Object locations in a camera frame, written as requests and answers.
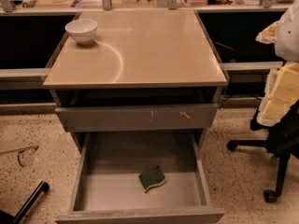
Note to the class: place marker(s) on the grey open middle drawer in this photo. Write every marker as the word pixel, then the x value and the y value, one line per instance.
pixel 107 189

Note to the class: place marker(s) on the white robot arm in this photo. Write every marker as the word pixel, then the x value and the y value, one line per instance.
pixel 287 43

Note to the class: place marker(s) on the black chair leg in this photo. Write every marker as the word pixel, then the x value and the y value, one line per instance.
pixel 6 218

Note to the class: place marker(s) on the green yellow sponge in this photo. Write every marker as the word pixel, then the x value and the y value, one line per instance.
pixel 151 178

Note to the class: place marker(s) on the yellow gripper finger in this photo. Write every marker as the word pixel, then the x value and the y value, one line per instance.
pixel 281 92
pixel 268 35

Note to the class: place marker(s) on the white ceramic bowl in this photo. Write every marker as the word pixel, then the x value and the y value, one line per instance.
pixel 82 31

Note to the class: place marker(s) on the beige top drawer cabinet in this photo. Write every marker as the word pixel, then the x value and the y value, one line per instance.
pixel 154 57

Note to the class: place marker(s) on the black office chair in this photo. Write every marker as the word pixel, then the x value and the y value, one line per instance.
pixel 282 141

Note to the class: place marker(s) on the grey top drawer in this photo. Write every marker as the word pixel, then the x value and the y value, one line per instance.
pixel 136 118

